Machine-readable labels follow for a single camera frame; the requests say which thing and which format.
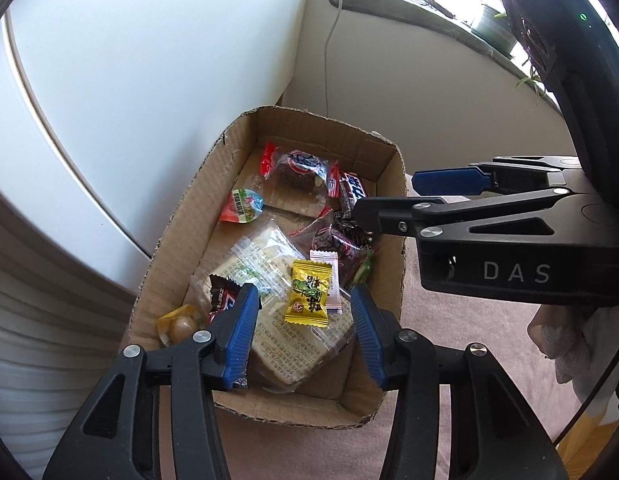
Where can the large brown chocolate bar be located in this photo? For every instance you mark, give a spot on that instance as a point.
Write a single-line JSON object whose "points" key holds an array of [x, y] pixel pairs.
{"points": [[352, 187]]}

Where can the clear yellow egg packet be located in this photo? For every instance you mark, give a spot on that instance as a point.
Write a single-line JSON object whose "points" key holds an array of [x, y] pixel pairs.
{"points": [[179, 327]]}

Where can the orange blue egg packet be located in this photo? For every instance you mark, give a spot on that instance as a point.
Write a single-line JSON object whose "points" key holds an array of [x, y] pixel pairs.
{"points": [[242, 205]]}

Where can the yellow candy packet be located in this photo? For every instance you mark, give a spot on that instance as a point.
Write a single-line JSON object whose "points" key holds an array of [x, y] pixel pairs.
{"points": [[307, 295]]}

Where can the grey white cloth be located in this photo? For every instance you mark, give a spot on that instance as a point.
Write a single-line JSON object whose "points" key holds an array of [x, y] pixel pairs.
{"points": [[564, 345]]}

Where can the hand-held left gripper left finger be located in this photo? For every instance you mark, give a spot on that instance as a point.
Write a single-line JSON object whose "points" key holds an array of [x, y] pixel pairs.
{"points": [[242, 335]]}

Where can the pink candy packet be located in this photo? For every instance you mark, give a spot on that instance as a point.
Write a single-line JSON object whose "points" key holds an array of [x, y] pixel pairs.
{"points": [[325, 272]]}

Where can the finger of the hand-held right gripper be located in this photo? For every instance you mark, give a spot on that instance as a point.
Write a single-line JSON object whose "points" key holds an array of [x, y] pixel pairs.
{"points": [[384, 215], [449, 181]]}

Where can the small brown chocolate bar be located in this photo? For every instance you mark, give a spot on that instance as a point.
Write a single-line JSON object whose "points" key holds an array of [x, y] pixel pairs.
{"points": [[223, 297]]}

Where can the green yellow egg packet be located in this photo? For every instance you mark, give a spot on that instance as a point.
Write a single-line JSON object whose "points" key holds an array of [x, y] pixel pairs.
{"points": [[364, 270]]}

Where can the large clear cracker packet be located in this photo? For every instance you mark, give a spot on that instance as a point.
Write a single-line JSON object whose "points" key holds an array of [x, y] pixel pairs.
{"points": [[289, 355]]}

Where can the brown cardboard box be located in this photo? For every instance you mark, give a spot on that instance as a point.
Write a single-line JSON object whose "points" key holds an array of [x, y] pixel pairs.
{"points": [[309, 135]]}

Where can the pink blanket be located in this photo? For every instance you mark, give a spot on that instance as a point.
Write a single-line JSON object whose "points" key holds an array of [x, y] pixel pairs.
{"points": [[464, 330]]}

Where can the small clear cracker packet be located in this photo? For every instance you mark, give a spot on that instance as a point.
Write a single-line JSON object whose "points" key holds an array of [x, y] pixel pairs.
{"points": [[262, 255]]}

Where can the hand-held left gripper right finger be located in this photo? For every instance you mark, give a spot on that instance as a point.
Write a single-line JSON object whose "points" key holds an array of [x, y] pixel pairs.
{"points": [[367, 335]]}

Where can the potted plant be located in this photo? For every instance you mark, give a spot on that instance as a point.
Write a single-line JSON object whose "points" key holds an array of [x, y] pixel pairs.
{"points": [[492, 27]]}

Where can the white ribbed cover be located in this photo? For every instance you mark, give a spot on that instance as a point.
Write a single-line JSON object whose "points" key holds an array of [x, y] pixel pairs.
{"points": [[39, 335]]}

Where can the white board panel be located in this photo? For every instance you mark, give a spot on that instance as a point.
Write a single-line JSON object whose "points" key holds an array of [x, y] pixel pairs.
{"points": [[139, 85]]}

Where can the red clear date packet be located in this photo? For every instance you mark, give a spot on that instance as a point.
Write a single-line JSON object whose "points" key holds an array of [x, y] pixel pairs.
{"points": [[329, 240], [294, 165]]}

